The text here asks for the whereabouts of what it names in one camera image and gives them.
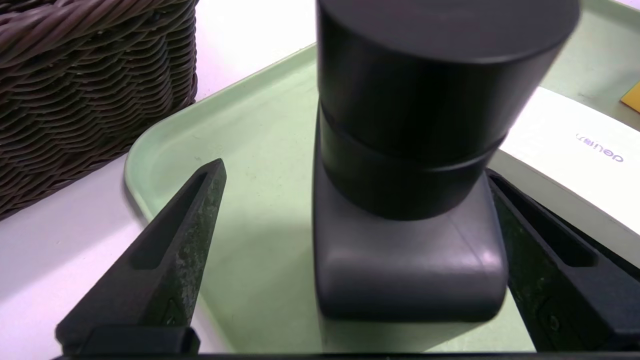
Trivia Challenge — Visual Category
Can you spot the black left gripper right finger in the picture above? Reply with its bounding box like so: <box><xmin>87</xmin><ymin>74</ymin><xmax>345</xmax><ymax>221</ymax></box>
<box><xmin>485</xmin><ymin>169</ymin><xmax>640</xmax><ymax>353</ymax></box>

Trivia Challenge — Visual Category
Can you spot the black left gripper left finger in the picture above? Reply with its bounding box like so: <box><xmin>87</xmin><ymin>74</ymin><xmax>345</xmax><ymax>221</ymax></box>
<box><xmin>56</xmin><ymin>159</ymin><xmax>227</xmax><ymax>353</ymax></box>

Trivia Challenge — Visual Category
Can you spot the white oblong plastic case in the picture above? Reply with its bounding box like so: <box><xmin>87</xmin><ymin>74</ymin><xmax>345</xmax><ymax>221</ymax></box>
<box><xmin>487</xmin><ymin>86</ymin><xmax>640</xmax><ymax>268</ymax></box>

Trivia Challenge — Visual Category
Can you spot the dark bottle with black cap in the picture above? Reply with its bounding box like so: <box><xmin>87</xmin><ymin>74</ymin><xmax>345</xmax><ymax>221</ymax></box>
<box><xmin>312</xmin><ymin>0</ymin><xmax>582</xmax><ymax>323</ymax></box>

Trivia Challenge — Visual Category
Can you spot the dark brown wicker basket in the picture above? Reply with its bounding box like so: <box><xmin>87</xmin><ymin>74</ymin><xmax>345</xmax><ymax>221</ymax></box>
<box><xmin>0</xmin><ymin>0</ymin><xmax>199</xmax><ymax>221</ymax></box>

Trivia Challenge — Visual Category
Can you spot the light green plastic tray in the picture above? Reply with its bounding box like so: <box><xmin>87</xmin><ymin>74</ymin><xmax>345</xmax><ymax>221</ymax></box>
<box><xmin>124</xmin><ymin>0</ymin><xmax>640</xmax><ymax>353</ymax></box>

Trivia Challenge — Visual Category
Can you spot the colourful puzzle cube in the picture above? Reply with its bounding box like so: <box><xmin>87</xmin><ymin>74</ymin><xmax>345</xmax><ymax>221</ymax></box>
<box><xmin>620</xmin><ymin>80</ymin><xmax>640</xmax><ymax>115</ymax></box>

